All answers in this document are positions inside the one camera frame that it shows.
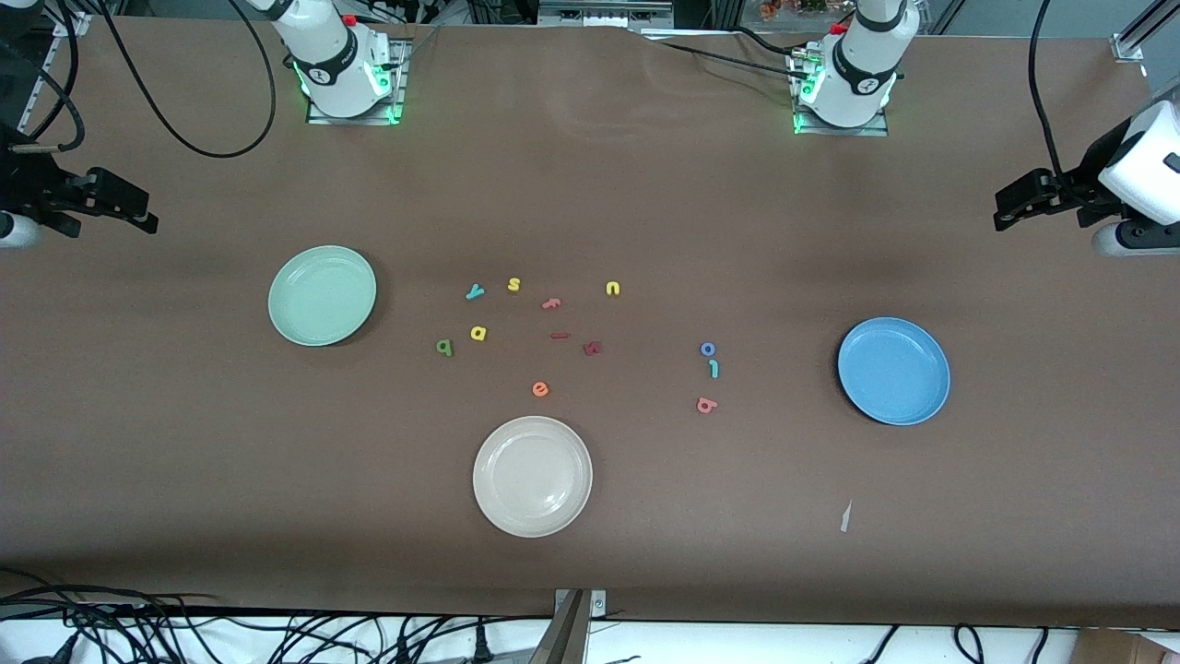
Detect blue plate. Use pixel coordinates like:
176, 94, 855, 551
837, 316, 951, 427

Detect green plate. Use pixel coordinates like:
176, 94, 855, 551
267, 244, 378, 348

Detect cardboard box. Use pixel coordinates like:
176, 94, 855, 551
1074, 629, 1180, 664

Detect beige plate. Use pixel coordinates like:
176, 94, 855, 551
472, 415, 594, 539

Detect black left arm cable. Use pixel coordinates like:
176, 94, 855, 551
1027, 0, 1072, 182

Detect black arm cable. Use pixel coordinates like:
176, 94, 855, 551
1027, 0, 1072, 182
0, 0, 278, 160

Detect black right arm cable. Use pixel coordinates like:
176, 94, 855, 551
0, 0, 278, 160

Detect aluminium profile rail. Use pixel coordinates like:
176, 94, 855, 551
17, 13, 93, 125
1111, 0, 1180, 64

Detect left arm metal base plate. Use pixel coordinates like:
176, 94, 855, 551
793, 48, 891, 137

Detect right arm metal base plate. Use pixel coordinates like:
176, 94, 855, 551
306, 39, 407, 125

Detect black base cable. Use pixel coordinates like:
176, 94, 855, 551
733, 25, 803, 58
656, 39, 812, 79

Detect grey metal frame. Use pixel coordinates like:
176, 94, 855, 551
539, 0, 674, 29

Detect metal table bracket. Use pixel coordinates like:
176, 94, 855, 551
527, 588, 609, 664

